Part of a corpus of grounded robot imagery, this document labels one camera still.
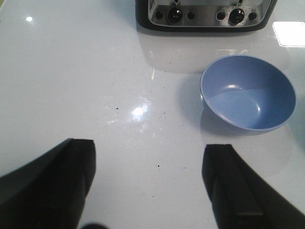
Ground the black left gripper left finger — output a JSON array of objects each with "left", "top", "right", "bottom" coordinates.
[{"left": 0, "top": 138, "right": 96, "bottom": 229}]

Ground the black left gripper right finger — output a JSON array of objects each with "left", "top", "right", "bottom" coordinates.
[{"left": 202, "top": 144, "right": 305, "bottom": 229}]

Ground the blue bowl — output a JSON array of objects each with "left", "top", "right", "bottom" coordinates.
[{"left": 200, "top": 55, "right": 296, "bottom": 132}]

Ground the black and chrome toaster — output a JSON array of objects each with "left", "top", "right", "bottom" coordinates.
[{"left": 135, "top": 0, "right": 277, "bottom": 32}]

